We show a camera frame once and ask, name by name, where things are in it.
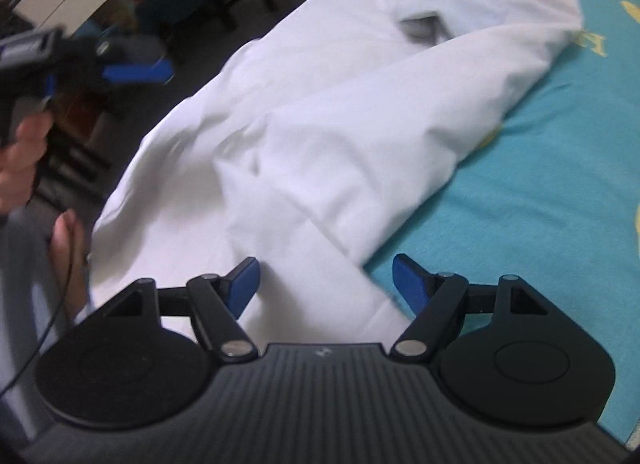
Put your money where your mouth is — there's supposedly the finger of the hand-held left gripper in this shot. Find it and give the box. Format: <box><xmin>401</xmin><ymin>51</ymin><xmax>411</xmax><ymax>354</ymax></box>
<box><xmin>55</xmin><ymin>38</ymin><xmax>175</xmax><ymax>97</ymax></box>

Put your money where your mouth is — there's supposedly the person's left hand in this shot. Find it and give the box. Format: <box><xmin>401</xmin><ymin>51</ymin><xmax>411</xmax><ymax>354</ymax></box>
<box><xmin>0</xmin><ymin>110</ymin><xmax>55</xmax><ymax>215</ymax></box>

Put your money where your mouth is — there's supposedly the teal printed bed sheet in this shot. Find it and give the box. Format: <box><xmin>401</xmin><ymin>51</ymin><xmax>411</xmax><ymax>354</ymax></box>
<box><xmin>365</xmin><ymin>0</ymin><xmax>640</xmax><ymax>450</ymax></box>

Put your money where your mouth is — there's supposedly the white t-shirt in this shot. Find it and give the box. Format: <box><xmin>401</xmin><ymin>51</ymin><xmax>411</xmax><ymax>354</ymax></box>
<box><xmin>85</xmin><ymin>0</ymin><xmax>583</xmax><ymax>345</ymax></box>

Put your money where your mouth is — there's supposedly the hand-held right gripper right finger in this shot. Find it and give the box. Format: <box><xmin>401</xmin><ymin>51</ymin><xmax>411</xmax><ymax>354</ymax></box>
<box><xmin>390</xmin><ymin>254</ymin><xmax>551</xmax><ymax>360</ymax></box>

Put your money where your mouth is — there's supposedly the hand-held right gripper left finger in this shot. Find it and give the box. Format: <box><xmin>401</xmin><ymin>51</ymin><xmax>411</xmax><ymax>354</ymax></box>
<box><xmin>102</xmin><ymin>257</ymin><xmax>262</xmax><ymax>364</ymax></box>

